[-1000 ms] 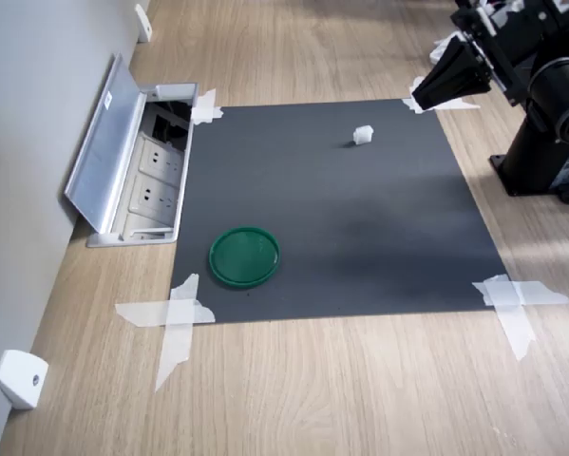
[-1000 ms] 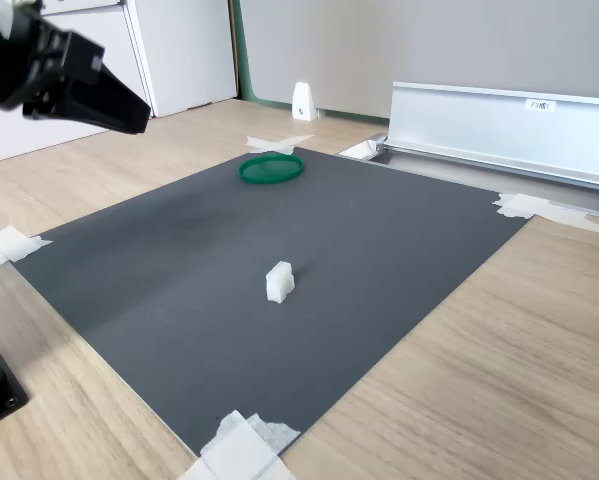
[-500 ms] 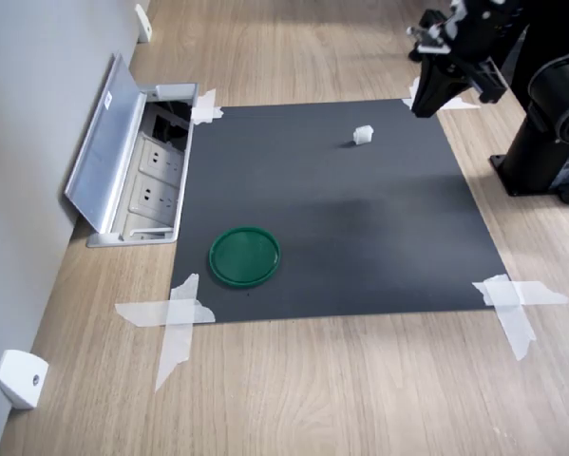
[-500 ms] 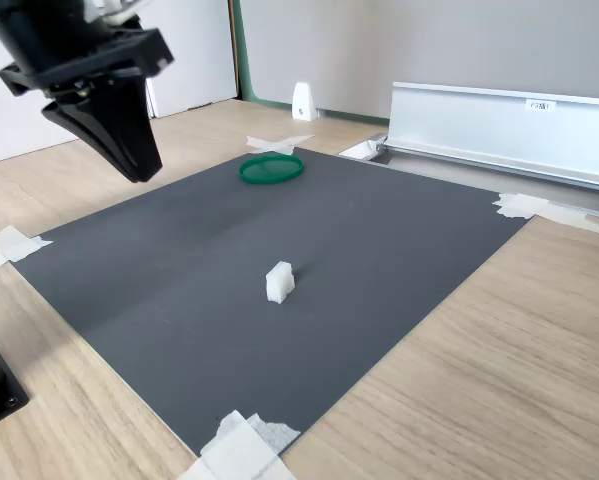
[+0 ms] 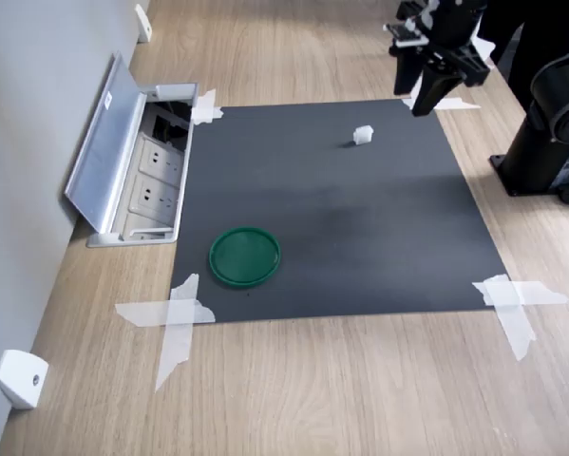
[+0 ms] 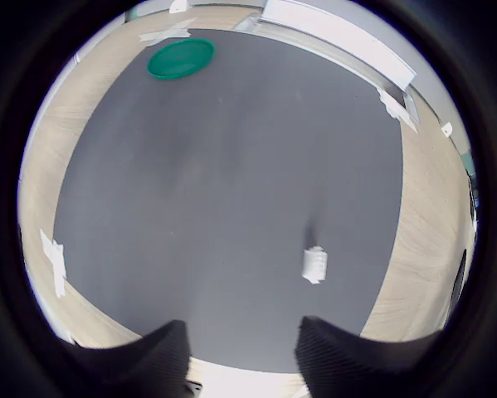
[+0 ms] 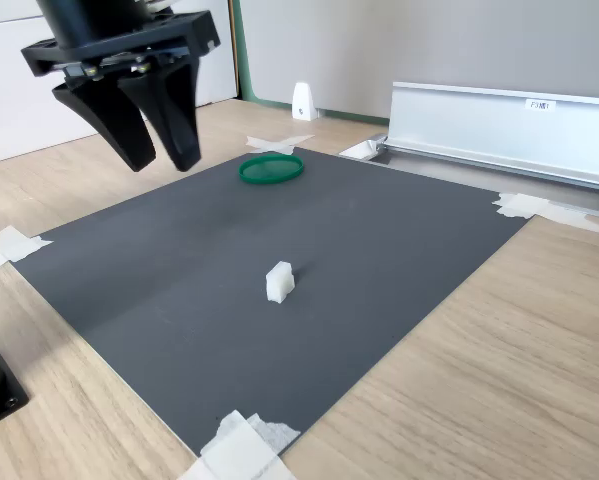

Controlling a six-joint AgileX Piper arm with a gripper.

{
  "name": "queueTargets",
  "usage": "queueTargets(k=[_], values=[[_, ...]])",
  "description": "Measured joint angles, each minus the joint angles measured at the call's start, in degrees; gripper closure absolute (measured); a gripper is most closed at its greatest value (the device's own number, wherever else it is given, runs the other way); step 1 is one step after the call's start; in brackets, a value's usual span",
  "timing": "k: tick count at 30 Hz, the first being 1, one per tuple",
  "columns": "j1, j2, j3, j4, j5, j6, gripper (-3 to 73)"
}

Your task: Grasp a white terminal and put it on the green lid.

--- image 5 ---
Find silver cable duct with sockets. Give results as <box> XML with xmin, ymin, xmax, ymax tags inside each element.
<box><xmin>64</xmin><ymin>50</ymin><xmax>200</xmax><ymax>249</ymax></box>

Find round green lid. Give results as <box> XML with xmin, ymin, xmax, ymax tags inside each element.
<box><xmin>208</xmin><ymin>225</ymin><xmax>282</xmax><ymax>289</ymax></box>

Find small white plastic terminal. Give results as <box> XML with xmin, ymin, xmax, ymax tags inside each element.
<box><xmin>351</xmin><ymin>123</ymin><xmax>374</xmax><ymax>146</ymax></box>

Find dark grey mat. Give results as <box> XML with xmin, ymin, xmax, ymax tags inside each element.
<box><xmin>172</xmin><ymin>98</ymin><xmax>510</xmax><ymax>324</ymax></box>

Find white tape strip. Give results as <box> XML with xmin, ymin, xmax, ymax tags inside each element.
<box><xmin>154</xmin><ymin>273</ymin><xmax>200</xmax><ymax>393</ymax></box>
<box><xmin>402</xmin><ymin>95</ymin><xmax>483</xmax><ymax>111</ymax></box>
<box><xmin>115</xmin><ymin>297</ymin><xmax>217</xmax><ymax>329</ymax></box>
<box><xmin>194</xmin><ymin>87</ymin><xmax>218</xmax><ymax>115</ymax></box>
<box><xmin>483</xmin><ymin>274</ymin><xmax>537</xmax><ymax>363</ymax></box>
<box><xmin>472</xmin><ymin>279</ymin><xmax>569</xmax><ymax>307</ymax></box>
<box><xmin>191</xmin><ymin>106</ymin><xmax>225</xmax><ymax>126</ymax></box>

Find small white bracket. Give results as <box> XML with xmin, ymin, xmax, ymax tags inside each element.
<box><xmin>134</xmin><ymin>3</ymin><xmax>153</xmax><ymax>44</ymax></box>
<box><xmin>0</xmin><ymin>349</ymin><xmax>50</xmax><ymax>410</ymax></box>

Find grey partition panel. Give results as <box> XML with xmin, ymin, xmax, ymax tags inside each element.
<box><xmin>0</xmin><ymin>0</ymin><xmax>151</xmax><ymax>456</ymax></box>

